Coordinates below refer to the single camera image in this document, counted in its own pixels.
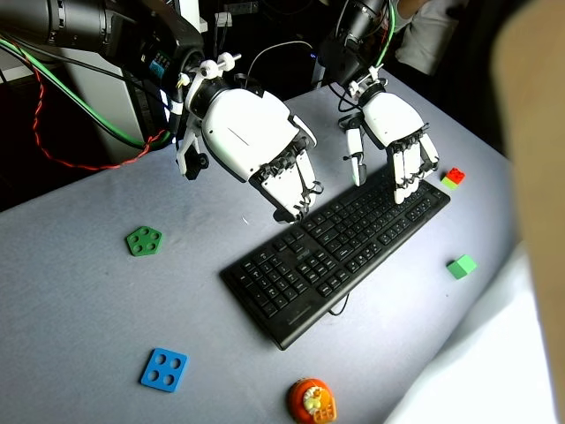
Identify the green cube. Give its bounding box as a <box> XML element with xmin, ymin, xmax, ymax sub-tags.
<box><xmin>446</xmin><ymin>254</ymin><xmax>478</xmax><ymax>280</ymax></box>

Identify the green pentagon block with holes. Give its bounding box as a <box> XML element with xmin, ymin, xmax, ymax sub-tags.
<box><xmin>125</xmin><ymin>225</ymin><xmax>163</xmax><ymax>258</ymax></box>

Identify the thin grey cable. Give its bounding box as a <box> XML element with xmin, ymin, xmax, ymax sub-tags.
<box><xmin>245</xmin><ymin>40</ymin><xmax>315</xmax><ymax>89</ymax></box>

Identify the white sheet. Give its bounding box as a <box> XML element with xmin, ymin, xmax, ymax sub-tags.
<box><xmin>383</xmin><ymin>240</ymin><xmax>558</xmax><ymax>424</ymax></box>

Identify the blue square block with holes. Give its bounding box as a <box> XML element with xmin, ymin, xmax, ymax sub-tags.
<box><xmin>139</xmin><ymin>347</ymin><xmax>189</xmax><ymax>394</ymax></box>

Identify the grey table cloth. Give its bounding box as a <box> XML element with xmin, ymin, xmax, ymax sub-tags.
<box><xmin>0</xmin><ymin>68</ymin><xmax>525</xmax><ymax>424</ymax></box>

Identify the person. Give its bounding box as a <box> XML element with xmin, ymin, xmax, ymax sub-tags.
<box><xmin>392</xmin><ymin>0</ymin><xmax>470</xmax><ymax>76</ymax></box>

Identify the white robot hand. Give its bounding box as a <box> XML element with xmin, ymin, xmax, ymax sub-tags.
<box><xmin>200</xmin><ymin>87</ymin><xmax>326</xmax><ymax>225</ymax></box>
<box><xmin>338</xmin><ymin>90</ymin><xmax>441</xmax><ymax>206</ymax></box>

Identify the black keyboard cable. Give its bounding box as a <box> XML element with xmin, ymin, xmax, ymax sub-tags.
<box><xmin>328</xmin><ymin>293</ymin><xmax>351</xmax><ymax>317</ymax></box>

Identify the red twisted cable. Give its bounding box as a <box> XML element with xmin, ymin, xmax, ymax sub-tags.
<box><xmin>29</xmin><ymin>65</ymin><xmax>168</xmax><ymax>171</ymax></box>

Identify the tan board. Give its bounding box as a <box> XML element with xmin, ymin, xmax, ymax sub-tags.
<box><xmin>492</xmin><ymin>0</ymin><xmax>565</xmax><ymax>424</ymax></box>

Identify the green cable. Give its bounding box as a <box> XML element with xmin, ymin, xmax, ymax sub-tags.
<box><xmin>0</xmin><ymin>37</ymin><xmax>173</xmax><ymax>150</ymax></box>

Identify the orange toy cake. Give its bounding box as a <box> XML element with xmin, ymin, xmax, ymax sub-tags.
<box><xmin>287</xmin><ymin>377</ymin><xmax>337</xmax><ymax>424</ymax></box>

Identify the white cabinet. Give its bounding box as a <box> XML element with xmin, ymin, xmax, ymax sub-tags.
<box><xmin>0</xmin><ymin>43</ymin><xmax>147</xmax><ymax>152</ymax></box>

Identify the black computer keyboard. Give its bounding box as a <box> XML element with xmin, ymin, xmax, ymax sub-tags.
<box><xmin>219</xmin><ymin>165</ymin><xmax>451</xmax><ymax>352</ymax></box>

